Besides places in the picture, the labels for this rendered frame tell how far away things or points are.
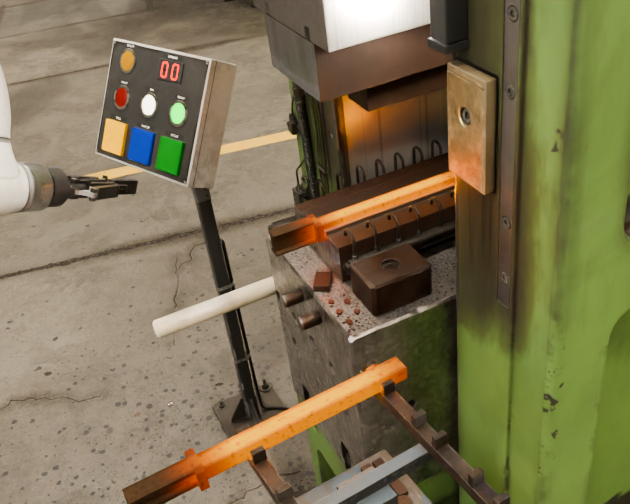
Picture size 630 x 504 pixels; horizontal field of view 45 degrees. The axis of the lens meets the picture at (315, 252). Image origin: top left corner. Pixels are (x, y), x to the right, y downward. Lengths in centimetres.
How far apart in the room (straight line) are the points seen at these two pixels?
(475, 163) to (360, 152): 55
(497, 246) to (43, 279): 247
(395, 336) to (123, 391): 150
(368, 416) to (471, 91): 64
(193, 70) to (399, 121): 46
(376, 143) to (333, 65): 45
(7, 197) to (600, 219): 94
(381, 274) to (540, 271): 31
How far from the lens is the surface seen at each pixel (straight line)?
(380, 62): 124
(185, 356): 273
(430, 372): 143
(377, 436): 147
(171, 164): 172
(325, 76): 120
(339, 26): 113
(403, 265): 132
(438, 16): 105
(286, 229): 137
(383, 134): 162
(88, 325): 301
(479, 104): 105
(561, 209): 101
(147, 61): 183
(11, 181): 140
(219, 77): 170
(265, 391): 250
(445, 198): 147
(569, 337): 115
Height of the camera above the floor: 176
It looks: 35 degrees down
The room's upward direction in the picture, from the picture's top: 8 degrees counter-clockwise
